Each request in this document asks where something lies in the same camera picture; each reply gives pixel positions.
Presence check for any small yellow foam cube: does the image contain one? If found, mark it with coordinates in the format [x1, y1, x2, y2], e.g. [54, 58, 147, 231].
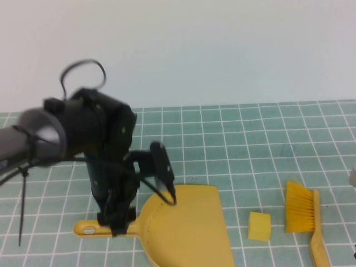
[248, 211, 272, 241]

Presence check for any left gripper black cable loop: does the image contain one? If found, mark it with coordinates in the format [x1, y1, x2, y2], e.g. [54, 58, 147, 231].
[60, 58, 107, 101]

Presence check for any black zip tie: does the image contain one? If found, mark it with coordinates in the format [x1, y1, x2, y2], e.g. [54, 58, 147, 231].
[12, 125, 37, 247]

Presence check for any black cable clip block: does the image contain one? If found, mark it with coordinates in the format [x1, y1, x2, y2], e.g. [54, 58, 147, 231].
[43, 97, 65, 113]

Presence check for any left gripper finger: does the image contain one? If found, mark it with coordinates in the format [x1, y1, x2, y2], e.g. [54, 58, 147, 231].
[97, 209, 137, 237]

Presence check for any left camera black cable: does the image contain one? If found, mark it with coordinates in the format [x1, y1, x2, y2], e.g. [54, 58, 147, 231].
[0, 155, 179, 208]

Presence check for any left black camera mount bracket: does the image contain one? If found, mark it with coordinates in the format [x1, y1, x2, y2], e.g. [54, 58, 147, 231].
[129, 141, 176, 195]

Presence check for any yellow hand brush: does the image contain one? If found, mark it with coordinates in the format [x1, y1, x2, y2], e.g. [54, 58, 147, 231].
[284, 180, 331, 267]

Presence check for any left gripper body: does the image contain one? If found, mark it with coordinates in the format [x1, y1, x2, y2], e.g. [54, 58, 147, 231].
[85, 151, 140, 223]

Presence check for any yellow plastic dustpan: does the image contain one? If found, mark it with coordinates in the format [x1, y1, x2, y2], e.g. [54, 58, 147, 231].
[72, 184, 236, 267]

